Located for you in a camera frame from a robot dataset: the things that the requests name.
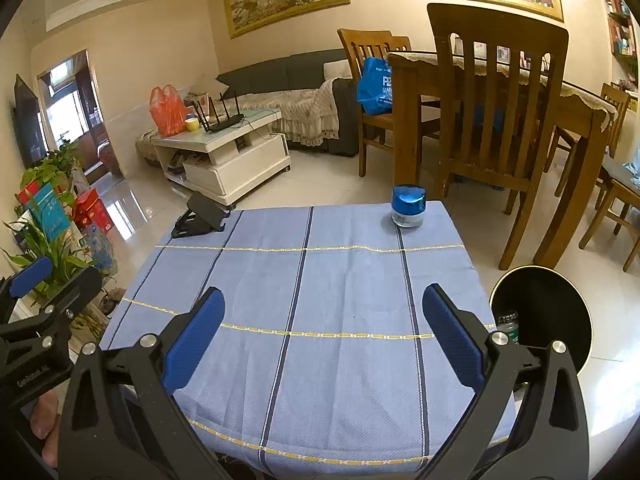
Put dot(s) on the long-leaf potted plant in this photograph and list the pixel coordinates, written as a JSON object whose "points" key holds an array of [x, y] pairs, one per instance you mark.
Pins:
{"points": [[60, 260]]}

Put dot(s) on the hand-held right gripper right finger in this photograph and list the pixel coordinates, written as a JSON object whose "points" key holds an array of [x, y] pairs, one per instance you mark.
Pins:
{"points": [[455, 340]]}

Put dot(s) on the wooden chair with blue bag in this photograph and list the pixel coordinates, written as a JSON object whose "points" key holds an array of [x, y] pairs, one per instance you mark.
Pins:
{"points": [[375, 125]]}

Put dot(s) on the wooden slat-back chair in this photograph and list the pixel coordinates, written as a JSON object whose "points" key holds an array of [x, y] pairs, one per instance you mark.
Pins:
{"points": [[480, 145]]}

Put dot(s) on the black television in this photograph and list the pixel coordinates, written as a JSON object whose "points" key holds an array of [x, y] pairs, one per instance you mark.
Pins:
{"points": [[30, 120]]}

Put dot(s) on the wall shelf with books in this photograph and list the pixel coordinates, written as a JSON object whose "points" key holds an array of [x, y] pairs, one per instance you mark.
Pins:
{"points": [[622, 35]]}

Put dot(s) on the blue striped tablecloth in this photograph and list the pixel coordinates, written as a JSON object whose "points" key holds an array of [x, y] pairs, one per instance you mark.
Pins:
{"points": [[325, 310]]}

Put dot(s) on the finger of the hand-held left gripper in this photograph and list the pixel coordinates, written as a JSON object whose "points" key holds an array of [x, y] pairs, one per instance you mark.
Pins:
{"points": [[30, 277], [75, 287]]}

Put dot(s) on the black router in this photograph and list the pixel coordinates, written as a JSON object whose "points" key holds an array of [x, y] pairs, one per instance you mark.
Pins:
{"points": [[222, 122]]}

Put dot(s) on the blue gift box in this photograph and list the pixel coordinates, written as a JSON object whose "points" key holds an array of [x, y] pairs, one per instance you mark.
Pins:
{"points": [[50, 212]]}

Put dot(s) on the orange plastic bag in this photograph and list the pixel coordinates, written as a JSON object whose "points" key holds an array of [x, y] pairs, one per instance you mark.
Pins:
{"points": [[167, 112]]}

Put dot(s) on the blue shopping bag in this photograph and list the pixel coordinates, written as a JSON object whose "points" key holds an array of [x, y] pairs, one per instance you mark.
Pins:
{"points": [[375, 87]]}

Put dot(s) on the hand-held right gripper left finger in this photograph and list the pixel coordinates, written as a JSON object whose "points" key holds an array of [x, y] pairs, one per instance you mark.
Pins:
{"points": [[195, 340]]}

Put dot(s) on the person's left hand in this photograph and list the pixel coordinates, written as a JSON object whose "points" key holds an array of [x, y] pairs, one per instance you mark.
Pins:
{"points": [[45, 420]]}

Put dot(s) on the yellow cup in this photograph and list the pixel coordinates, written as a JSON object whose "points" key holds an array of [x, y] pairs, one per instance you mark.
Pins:
{"points": [[191, 124]]}

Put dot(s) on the red gift box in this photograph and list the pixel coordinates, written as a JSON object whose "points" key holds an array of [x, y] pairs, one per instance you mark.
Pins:
{"points": [[92, 210]]}

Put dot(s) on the cream lace sofa cover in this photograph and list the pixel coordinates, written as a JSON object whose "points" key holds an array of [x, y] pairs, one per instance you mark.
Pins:
{"points": [[310, 110]]}

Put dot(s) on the green vine plant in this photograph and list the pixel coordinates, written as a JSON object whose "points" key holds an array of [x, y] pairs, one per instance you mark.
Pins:
{"points": [[57, 165]]}

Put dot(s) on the dark grey sofa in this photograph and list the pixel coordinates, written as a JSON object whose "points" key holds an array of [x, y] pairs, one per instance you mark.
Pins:
{"points": [[280, 70]]}

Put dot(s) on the wooden chair with dark cushion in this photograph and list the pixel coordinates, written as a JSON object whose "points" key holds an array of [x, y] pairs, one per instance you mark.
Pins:
{"points": [[615, 195]]}

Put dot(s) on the white coffee table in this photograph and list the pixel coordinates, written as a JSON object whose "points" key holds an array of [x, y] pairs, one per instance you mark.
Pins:
{"points": [[225, 170]]}

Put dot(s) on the lace dining table cover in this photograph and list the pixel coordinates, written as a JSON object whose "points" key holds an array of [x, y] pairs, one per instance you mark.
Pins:
{"points": [[585, 95]]}

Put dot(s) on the black phone stand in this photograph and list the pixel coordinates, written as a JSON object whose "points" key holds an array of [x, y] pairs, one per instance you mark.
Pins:
{"points": [[205, 212]]}

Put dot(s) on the light blue cloth on chair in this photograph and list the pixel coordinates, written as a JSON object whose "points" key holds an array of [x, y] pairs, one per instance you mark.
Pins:
{"points": [[634, 170]]}

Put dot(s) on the wooden dining table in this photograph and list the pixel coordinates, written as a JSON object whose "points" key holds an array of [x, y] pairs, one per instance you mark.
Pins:
{"points": [[570, 120]]}

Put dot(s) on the black bin with gold rim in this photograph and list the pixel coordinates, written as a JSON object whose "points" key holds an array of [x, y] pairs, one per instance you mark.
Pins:
{"points": [[550, 300]]}

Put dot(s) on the jar with blue lid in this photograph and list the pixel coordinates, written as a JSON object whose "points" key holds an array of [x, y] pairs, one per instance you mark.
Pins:
{"points": [[409, 205]]}

